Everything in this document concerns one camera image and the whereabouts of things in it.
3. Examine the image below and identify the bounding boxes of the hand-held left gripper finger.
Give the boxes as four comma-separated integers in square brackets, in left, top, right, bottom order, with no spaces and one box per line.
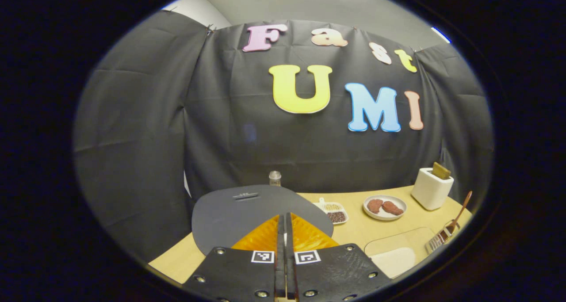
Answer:
[286,212,393,302]
[182,213,287,302]

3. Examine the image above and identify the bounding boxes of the grey silver rice cooker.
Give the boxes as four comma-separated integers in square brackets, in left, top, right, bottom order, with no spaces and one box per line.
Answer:
[191,185,334,256]

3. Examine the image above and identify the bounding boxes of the clear wire chopstick holder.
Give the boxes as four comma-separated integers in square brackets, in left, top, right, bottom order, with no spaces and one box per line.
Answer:
[424,222,461,255]

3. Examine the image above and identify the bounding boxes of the brown wooden spoon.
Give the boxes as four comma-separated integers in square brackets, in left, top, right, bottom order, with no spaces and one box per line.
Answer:
[444,191,473,236]

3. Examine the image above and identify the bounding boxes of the white divided bean dish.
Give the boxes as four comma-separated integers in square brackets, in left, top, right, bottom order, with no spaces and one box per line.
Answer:
[313,198,349,225]

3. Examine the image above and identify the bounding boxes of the white round plate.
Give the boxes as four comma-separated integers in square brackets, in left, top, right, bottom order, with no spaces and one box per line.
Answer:
[363,195,407,221]

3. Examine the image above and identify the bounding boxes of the clear glass tray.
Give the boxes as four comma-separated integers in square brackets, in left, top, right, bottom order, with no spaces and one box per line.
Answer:
[364,226,438,279]

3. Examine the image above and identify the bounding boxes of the white toaster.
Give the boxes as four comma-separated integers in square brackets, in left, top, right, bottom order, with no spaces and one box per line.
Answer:
[411,167,455,211]

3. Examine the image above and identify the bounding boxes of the brown toast slice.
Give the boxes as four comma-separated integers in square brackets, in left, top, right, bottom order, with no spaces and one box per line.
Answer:
[432,162,451,180]

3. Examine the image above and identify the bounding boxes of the black backdrop cloth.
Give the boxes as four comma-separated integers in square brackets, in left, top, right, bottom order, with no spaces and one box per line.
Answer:
[73,10,494,267]

